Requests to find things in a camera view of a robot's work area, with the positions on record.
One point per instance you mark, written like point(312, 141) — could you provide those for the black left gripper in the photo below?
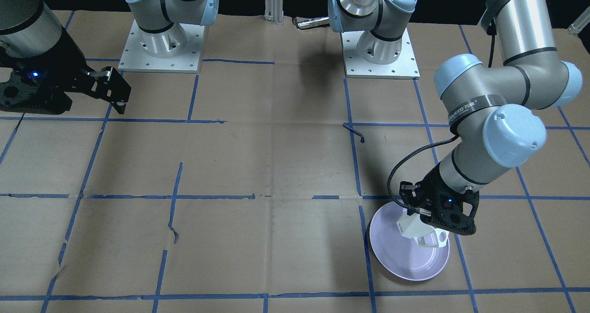
point(429, 186)

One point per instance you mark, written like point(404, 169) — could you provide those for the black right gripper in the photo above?
point(64, 55)

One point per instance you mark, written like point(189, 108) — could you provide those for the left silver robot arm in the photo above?
point(490, 110)

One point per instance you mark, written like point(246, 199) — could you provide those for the lavender round plate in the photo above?
point(399, 255)

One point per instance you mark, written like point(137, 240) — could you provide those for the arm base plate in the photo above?
point(177, 50)
point(368, 57)

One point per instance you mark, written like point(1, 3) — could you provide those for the aluminium frame post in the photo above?
point(273, 11)

